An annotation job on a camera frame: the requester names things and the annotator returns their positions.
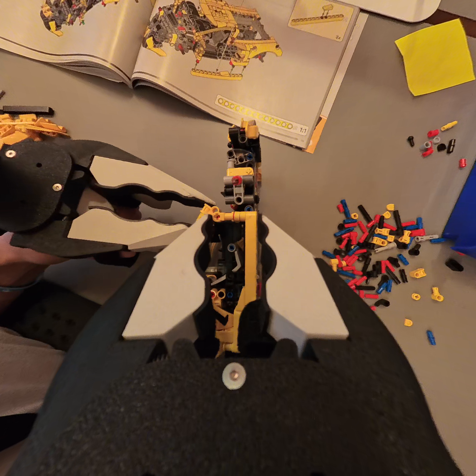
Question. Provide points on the black brick beam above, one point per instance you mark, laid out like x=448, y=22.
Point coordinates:
x=26, y=110

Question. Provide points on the pile of yellow brick parts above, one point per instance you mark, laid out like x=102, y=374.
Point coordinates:
x=29, y=126

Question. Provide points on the open instruction booklet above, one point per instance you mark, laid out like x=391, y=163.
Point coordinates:
x=241, y=85

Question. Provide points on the grey desk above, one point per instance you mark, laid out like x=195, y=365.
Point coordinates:
x=167, y=156

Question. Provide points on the white stand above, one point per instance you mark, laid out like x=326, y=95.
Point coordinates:
x=401, y=9

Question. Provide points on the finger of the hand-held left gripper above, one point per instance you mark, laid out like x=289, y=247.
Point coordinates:
x=130, y=173
x=111, y=230

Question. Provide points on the black perforated chair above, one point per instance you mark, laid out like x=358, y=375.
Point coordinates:
x=63, y=316

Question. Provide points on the yellow brick car model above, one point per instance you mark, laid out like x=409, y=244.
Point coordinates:
x=241, y=178

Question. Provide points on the large pile of brick pins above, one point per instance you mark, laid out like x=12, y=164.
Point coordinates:
x=372, y=241

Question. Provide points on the blue plastic bin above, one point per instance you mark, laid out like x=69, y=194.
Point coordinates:
x=463, y=223

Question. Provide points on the small group of brick pins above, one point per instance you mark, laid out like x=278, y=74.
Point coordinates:
x=431, y=143

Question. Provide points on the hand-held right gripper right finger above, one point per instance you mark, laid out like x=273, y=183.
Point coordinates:
x=308, y=297

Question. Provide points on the yellow sticky note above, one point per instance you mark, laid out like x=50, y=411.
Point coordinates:
x=435, y=55

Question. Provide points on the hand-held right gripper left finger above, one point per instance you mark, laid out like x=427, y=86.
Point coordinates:
x=163, y=297

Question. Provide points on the stubby black brick connector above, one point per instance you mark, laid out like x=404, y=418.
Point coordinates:
x=454, y=264

